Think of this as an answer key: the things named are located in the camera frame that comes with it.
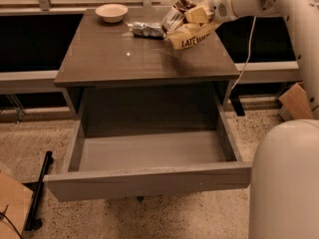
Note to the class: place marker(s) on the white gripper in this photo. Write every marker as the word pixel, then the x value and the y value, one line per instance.
pixel 221 4

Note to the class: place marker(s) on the brown chip bag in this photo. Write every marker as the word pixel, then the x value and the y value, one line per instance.
pixel 181 34

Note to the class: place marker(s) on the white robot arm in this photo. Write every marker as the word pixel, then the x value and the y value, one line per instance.
pixel 284 187

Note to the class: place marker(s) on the silver foil snack bag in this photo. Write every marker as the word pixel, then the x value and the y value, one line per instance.
pixel 148 30

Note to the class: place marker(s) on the grey cabinet with counter top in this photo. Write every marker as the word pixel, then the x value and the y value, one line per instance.
pixel 121 84

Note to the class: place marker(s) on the open grey top drawer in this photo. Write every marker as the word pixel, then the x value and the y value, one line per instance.
pixel 140 142

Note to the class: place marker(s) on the white bowl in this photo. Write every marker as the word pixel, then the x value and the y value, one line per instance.
pixel 112 13

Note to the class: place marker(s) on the cardboard box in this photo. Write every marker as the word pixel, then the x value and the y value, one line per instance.
pixel 294 104

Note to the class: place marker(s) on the wooden board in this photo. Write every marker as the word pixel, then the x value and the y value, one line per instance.
pixel 15 200

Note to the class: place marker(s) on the black metal bar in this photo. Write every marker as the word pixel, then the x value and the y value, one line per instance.
pixel 32 221

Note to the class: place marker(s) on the grey window ledge rail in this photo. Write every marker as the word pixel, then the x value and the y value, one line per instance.
pixel 43 81

